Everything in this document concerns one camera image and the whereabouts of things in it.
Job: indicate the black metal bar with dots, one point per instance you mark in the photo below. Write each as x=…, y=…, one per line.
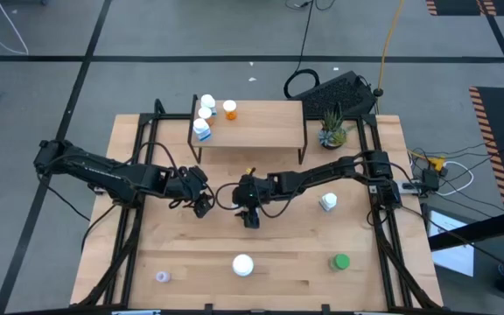
x=479, y=229

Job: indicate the succulent plant in black pot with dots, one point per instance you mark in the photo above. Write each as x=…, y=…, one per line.
x=331, y=135

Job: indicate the orange bottle white cap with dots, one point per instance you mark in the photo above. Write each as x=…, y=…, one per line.
x=229, y=106
x=205, y=113

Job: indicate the small clear pinkish bottle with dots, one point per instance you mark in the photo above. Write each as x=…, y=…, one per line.
x=163, y=276

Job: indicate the yellow plug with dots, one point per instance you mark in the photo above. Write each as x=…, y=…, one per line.
x=438, y=163

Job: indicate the small black mat striped edge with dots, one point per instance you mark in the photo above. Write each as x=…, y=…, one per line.
x=457, y=6

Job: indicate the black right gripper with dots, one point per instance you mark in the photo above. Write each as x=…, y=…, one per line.
x=252, y=190

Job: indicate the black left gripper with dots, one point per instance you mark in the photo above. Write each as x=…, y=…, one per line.
x=186, y=181

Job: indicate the small white medicine bottle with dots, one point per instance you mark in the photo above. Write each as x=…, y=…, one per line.
x=329, y=200

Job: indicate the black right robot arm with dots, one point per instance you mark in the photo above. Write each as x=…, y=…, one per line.
x=322, y=170

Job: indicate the large white ribbed jar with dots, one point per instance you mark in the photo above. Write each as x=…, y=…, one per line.
x=242, y=264

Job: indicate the grey power strip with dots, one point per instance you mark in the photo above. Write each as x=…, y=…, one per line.
x=409, y=186

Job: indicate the black metal table frame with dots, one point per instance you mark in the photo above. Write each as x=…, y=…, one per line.
x=147, y=118

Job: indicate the white screen monitor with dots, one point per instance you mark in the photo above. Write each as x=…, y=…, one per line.
x=453, y=256

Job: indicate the black computer case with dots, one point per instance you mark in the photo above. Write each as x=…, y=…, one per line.
x=335, y=94

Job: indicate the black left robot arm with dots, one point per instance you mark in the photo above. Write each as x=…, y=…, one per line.
x=103, y=172

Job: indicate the white bottle blue label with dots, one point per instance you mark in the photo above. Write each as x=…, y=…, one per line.
x=200, y=126
x=208, y=101

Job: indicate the wooden shelf with black legs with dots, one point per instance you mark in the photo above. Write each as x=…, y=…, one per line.
x=261, y=124

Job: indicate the black power adapter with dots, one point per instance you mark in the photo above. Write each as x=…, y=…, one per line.
x=430, y=179

